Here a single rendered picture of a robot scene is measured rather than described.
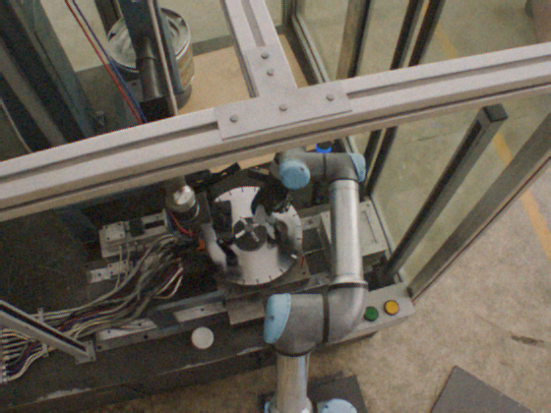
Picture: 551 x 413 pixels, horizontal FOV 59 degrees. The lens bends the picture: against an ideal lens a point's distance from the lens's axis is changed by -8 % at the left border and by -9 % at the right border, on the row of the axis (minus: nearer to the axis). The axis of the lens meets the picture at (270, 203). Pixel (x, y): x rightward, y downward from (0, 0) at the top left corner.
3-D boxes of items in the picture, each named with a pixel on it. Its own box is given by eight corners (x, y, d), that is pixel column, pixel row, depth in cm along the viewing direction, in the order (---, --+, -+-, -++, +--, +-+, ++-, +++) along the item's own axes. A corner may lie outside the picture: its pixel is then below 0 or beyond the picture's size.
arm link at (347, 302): (378, 338, 115) (365, 144, 132) (330, 339, 115) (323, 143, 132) (368, 343, 125) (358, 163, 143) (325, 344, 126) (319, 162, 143)
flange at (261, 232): (224, 232, 165) (223, 229, 163) (251, 210, 168) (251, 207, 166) (247, 258, 162) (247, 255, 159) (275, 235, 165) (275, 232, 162)
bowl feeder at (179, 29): (193, 59, 220) (182, -2, 187) (207, 115, 208) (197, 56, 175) (124, 76, 217) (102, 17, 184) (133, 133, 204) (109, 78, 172)
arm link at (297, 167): (325, 166, 130) (321, 143, 138) (278, 166, 130) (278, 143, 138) (323, 192, 134) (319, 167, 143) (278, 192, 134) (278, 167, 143)
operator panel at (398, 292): (394, 293, 177) (404, 281, 163) (404, 323, 173) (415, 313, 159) (317, 316, 174) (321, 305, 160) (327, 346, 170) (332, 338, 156)
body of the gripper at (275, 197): (267, 218, 152) (280, 187, 145) (251, 200, 157) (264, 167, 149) (287, 214, 157) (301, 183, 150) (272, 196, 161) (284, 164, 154)
